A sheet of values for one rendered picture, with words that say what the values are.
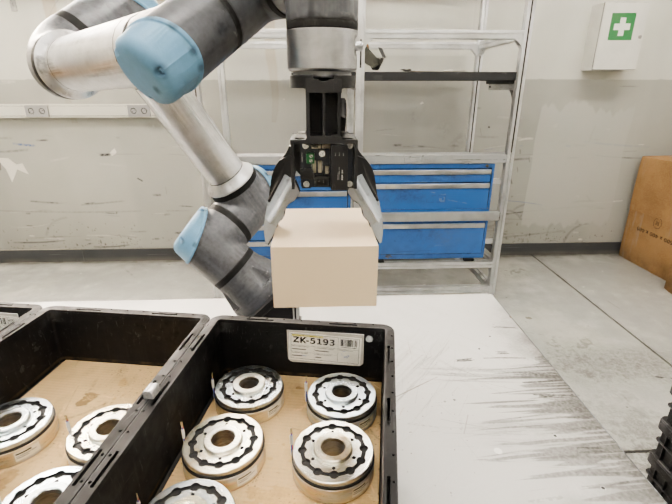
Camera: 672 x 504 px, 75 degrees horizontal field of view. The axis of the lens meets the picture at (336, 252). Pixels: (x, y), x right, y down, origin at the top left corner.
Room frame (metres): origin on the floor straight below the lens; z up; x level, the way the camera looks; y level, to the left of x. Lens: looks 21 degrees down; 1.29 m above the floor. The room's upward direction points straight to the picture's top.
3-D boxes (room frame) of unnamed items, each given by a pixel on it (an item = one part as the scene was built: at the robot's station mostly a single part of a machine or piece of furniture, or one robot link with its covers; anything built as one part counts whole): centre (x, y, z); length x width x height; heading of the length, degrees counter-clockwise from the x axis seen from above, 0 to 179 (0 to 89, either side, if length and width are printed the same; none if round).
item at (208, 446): (0.44, 0.14, 0.86); 0.05 x 0.05 x 0.01
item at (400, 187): (2.41, -0.52, 0.60); 0.72 x 0.03 x 0.56; 92
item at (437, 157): (2.42, -0.12, 0.91); 1.70 x 0.10 x 0.05; 92
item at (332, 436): (0.42, 0.00, 0.86); 0.05 x 0.05 x 0.01
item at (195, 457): (0.44, 0.14, 0.86); 0.10 x 0.10 x 0.01
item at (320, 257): (0.53, 0.02, 1.08); 0.16 x 0.12 x 0.07; 2
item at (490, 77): (2.63, -0.36, 1.32); 1.20 x 0.45 x 0.06; 92
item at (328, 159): (0.50, 0.01, 1.24); 0.09 x 0.08 x 0.12; 2
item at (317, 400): (0.53, -0.01, 0.86); 0.10 x 0.10 x 0.01
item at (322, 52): (0.51, 0.01, 1.32); 0.08 x 0.08 x 0.05
